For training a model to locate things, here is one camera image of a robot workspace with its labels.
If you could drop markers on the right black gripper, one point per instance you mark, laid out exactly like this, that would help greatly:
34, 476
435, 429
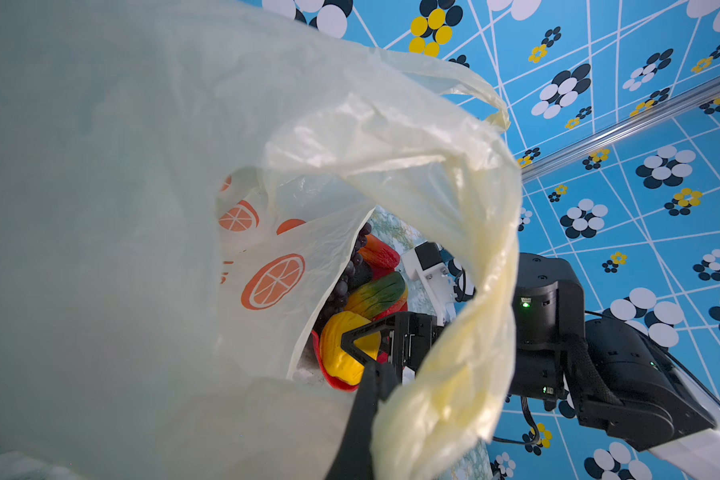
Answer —
412, 336

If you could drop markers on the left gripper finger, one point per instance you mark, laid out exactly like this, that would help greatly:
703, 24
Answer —
354, 459

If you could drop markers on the red flower-shaped plate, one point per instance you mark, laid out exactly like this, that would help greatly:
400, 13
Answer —
340, 371

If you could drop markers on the yellowish plastic bag orange print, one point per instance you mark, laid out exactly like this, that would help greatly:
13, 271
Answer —
181, 184

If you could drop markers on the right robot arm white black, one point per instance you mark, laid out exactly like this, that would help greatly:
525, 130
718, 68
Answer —
619, 380

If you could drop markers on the green cucumber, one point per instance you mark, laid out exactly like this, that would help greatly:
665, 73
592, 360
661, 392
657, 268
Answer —
379, 297

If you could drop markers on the dark purple grapes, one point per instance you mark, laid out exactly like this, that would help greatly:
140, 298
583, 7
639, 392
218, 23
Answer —
355, 274

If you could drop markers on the red chili pepper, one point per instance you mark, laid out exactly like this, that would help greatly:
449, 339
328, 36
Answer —
377, 254

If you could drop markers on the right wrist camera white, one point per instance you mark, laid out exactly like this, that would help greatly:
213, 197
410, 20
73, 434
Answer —
424, 264

